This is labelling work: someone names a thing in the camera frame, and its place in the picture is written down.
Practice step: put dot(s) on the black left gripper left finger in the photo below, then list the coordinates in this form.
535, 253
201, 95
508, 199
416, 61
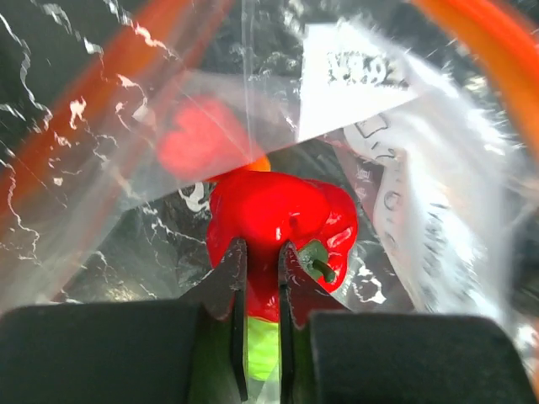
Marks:
186, 350

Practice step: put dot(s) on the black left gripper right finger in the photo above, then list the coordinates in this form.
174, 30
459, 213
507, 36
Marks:
332, 355

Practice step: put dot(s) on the red fake pepper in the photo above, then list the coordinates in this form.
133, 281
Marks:
269, 209

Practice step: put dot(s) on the clear zip top bag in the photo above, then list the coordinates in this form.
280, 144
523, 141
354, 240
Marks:
425, 112

